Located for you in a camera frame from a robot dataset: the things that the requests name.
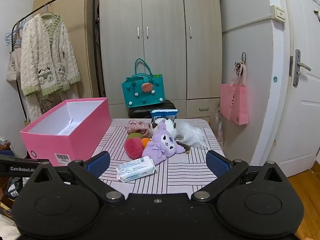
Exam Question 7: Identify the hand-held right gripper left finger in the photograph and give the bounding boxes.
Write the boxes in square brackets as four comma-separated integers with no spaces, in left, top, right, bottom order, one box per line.
[30,151,125,204]

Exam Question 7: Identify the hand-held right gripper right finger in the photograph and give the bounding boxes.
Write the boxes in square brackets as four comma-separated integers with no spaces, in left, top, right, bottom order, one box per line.
[191,150,288,204]

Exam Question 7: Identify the white wet wipes pack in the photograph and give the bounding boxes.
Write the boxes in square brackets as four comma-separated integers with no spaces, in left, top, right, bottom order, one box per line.
[117,156,157,183]

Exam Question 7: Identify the red fluffy puff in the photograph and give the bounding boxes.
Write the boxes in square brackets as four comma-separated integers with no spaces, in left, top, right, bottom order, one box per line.
[124,138,144,159]

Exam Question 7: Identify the white mesh bath pouf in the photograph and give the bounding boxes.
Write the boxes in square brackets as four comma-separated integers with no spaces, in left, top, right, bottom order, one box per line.
[176,120,208,148]

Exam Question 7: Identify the green makeup sponge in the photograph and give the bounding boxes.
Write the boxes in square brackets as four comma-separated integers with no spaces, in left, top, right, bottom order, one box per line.
[127,132,143,142]

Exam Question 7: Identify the pink cardboard box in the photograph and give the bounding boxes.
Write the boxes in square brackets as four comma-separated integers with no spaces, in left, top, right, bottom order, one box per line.
[20,98,112,167]

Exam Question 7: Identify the pink floral scrunchie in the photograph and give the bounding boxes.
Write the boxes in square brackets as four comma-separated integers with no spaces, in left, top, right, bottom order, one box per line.
[125,120,152,138]

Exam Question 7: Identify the purple plush toy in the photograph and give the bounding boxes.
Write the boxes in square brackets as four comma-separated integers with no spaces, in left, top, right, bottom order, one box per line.
[142,121,186,165]

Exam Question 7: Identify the white plush toy brown ears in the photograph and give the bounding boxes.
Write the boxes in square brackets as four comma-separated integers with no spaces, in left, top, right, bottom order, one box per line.
[150,117,177,139]

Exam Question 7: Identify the blue tissue packet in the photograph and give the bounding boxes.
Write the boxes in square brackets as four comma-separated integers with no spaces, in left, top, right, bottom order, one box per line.
[150,109,179,124]

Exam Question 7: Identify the clear plastic bag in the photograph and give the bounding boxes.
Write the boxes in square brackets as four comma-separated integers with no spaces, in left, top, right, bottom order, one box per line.
[214,110,225,148]

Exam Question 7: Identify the striped tablecloth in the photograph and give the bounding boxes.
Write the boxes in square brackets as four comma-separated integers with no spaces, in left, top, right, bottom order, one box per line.
[91,118,227,195]

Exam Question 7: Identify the pink tote bag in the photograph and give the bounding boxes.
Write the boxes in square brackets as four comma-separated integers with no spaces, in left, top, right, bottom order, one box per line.
[219,62,249,125]

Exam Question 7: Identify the cream fluffy pants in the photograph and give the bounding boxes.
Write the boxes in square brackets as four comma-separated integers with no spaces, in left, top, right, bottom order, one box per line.
[25,84,80,123]

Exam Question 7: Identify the black suitcase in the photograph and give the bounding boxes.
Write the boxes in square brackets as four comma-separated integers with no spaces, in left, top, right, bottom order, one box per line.
[128,99,177,118]

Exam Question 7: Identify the teal felt handbag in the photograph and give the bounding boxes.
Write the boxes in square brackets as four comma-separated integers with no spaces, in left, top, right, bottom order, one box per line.
[122,58,166,106]

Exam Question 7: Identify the canvas tote bag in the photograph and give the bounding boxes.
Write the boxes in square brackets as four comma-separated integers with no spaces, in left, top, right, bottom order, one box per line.
[5,29,24,82]

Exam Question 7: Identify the cream fluffy cardigan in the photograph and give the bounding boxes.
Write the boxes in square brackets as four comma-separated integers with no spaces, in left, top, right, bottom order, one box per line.
[20,13,82,97]

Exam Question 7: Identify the light wood wardrobe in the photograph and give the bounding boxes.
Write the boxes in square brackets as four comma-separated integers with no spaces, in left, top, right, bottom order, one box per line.
[99,0,223,125]

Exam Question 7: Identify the black metal clothes rack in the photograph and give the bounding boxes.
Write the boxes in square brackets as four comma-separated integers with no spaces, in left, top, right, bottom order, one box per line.
[11,0,105,120]

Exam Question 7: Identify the metal clothes hanger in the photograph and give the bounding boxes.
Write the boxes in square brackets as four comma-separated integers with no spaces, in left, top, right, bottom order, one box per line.
[40,2,55,16]

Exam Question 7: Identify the black hair ties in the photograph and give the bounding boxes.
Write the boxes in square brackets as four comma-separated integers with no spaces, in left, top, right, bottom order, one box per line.
[234,52,247,75]

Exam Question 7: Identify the metal door handle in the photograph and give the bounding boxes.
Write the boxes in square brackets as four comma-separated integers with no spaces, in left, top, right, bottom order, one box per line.
[293,49,312,87]

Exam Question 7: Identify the blue wire hangers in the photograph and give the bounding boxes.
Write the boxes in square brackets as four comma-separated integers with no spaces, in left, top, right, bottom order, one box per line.
[4,17,25,47]

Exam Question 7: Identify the beige wall switch box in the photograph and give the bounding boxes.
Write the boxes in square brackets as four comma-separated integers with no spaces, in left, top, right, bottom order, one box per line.
[269,5,286,23]

